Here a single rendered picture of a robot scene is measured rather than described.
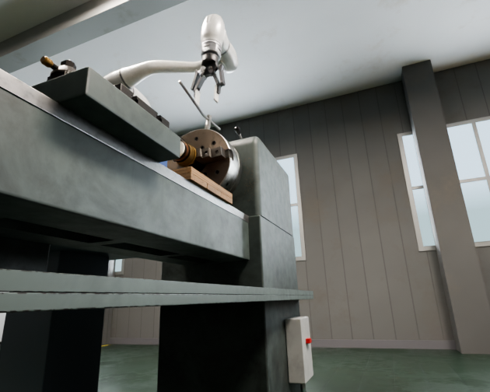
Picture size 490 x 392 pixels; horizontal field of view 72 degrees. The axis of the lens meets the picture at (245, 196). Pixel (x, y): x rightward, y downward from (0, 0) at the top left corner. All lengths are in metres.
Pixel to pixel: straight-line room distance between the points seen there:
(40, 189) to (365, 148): 4.10
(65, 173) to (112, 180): 0.11
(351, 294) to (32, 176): 3.78
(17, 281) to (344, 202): 4.01
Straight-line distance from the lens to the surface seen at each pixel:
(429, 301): 4.12
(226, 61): 1.74
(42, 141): 0.65
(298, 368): 1.63
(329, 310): 4.16
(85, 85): 0.66
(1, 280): 0.42
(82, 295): 0.48
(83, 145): 0.70
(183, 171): 1.00
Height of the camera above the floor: 0.52
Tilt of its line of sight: 17 degrees up
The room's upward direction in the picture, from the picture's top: 2 degrees counter-clockwise
